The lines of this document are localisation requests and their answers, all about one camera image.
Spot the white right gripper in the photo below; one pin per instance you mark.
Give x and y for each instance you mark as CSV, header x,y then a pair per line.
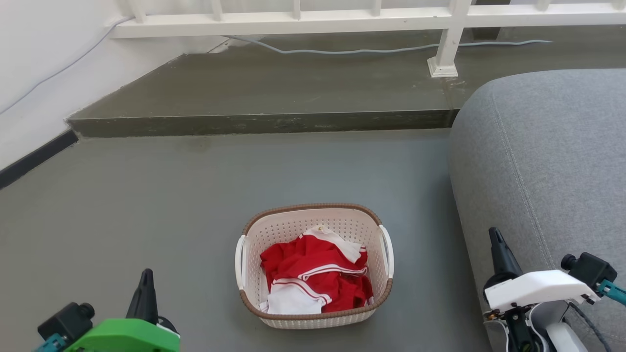
x,y
538,288

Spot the raised grey concrete step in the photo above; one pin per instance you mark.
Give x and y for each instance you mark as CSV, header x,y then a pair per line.
x,y
293,85

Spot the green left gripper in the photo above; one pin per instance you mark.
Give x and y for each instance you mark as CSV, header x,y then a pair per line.
x,y
127,337

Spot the grey fabric sofa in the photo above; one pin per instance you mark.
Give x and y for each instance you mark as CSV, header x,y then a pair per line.
x,y
547,146

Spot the white perforated laundry basket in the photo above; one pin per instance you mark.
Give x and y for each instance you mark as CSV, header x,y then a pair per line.
x,y
252,266

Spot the red and white garment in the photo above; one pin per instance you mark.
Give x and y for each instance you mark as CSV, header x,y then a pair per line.
x,y
313,269

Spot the teal right camera plug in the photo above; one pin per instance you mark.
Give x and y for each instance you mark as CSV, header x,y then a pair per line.
x,y
614,292

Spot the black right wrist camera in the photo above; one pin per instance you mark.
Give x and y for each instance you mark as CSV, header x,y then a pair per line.
x,y
589,270

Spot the teal camera plug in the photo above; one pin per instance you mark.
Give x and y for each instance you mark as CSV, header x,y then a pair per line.
x,y
614,292
49,343

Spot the white wooden railing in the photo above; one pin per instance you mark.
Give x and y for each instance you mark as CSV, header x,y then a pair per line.
x,y
293,24

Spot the teal left camera plug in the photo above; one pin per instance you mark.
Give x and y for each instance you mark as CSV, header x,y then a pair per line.
x,y
49,343

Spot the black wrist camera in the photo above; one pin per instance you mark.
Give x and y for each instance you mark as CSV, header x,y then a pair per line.
x,y
589,270
66,320

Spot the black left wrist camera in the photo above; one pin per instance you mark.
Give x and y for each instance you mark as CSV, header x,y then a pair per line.
x,y
66,320

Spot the black baseboard strip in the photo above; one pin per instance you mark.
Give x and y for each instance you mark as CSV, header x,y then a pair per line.
x,y
34,159

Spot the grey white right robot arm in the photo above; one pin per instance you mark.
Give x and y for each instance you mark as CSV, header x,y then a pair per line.
x,y
543,327

